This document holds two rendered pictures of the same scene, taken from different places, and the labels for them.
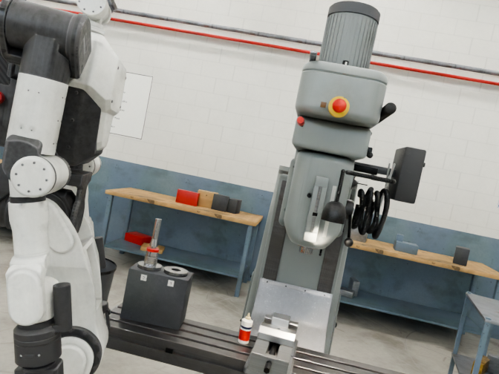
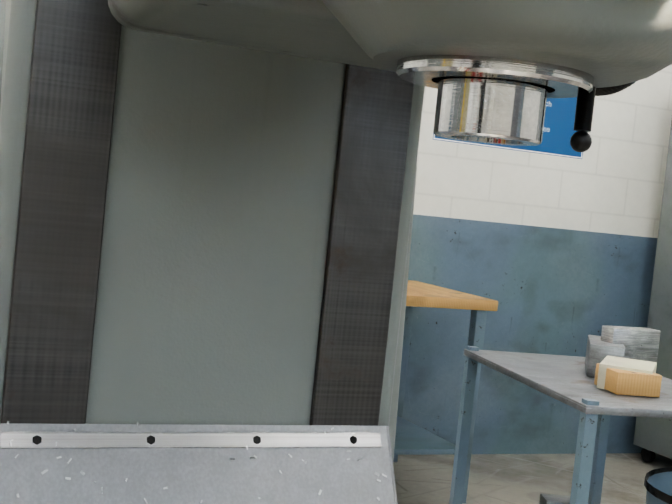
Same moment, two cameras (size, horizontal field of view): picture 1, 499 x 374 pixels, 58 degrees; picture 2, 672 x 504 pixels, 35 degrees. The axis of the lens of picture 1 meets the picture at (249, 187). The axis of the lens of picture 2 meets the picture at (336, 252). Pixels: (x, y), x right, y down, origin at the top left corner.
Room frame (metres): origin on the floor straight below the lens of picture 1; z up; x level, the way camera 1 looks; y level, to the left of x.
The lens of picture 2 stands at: (1.18, 0.06, 1.25)
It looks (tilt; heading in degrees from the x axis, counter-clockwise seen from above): 3 degrees down; 329
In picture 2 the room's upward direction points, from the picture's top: 6 degrees clockwise
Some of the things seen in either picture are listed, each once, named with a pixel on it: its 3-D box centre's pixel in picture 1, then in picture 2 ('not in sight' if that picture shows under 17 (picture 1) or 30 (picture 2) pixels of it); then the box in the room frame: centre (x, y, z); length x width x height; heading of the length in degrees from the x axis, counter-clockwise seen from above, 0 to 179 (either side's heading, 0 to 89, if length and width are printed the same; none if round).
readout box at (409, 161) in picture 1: (406, 175); not in sight; (1.81, -0.61, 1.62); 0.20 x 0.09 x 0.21; 173
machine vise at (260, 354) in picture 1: (275, 341); not in sight; (1.52, -0.20, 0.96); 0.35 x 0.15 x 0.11; 170
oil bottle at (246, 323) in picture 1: (246, 327); not in sight; (1.60, -0.09, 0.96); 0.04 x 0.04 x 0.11
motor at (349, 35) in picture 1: (346, 51); not in sight; (1.80, -0.27, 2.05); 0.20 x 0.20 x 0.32
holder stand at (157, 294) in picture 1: (157, 292); not in sight; (1.64, 0.26, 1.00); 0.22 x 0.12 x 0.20; 88
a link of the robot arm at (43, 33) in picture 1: (43, 42); not in sight; (0.88, 0.45, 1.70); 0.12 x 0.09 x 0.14; 100
